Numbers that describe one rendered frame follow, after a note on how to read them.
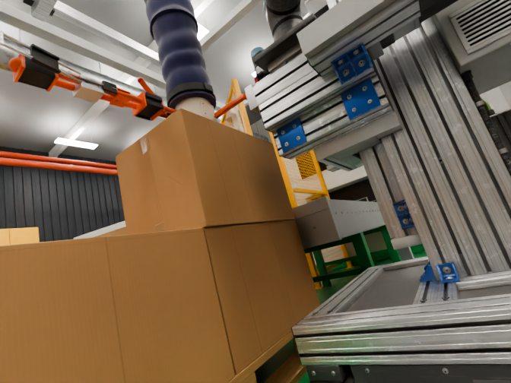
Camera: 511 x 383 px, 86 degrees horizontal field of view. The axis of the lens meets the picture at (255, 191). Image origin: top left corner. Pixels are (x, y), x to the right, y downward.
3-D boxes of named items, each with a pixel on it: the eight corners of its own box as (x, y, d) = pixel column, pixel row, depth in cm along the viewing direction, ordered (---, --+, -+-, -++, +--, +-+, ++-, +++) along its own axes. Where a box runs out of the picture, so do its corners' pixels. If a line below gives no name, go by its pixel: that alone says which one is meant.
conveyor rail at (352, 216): (399, 219, 320) (393, 204, 324) (404, 219, 317) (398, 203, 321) (331, 240, 130) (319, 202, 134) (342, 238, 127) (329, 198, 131)
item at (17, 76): (49, 92, 83) (48, 77, 84) (58, 78, 79) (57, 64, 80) (13, 82, 76) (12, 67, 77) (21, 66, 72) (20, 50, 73)
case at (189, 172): (232, 240, 151) (216, 172, 160) (295, 219, 131) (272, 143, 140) (129, 255, 101) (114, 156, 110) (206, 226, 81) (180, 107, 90)
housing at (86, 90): (95, 104, 93) (93, 92, 94) (105, 93, 89) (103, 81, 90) (72, 97, 87) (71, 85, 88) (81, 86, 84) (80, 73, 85)
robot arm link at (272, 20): (304, 37, 101) (293, 7, 104) (306, 5, 88) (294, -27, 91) (272, 47, 102) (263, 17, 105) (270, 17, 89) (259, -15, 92)
